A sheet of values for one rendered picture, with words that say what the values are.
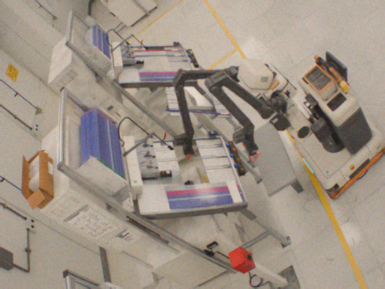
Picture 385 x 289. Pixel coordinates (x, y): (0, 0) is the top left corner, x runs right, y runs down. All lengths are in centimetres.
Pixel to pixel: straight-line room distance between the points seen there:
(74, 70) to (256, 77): 175
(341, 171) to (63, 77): 245
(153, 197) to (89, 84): 136
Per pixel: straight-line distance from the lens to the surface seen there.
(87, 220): 274
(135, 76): 394
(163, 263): 329
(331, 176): 324
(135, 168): 293
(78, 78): 376
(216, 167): 313
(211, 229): 313
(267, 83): 260
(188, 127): 293
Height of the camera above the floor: 297
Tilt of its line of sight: 40 degrees down
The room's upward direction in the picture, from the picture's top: 49 degrees counter-clockwise
